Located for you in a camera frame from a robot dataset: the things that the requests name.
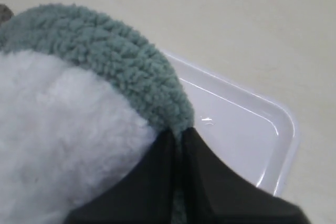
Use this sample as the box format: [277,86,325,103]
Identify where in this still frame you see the white plush snowman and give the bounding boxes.
[1,5,157,223]

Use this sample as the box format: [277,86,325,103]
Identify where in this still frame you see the teal fuzzy scarf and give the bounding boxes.
[1,4,194,223]

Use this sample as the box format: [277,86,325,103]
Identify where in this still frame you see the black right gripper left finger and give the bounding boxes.
[65,131,175,224]

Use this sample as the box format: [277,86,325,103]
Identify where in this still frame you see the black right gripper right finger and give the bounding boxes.
[181,128,310,224]

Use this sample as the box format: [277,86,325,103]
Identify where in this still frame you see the white plastic tray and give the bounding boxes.
[166,52,300,196]

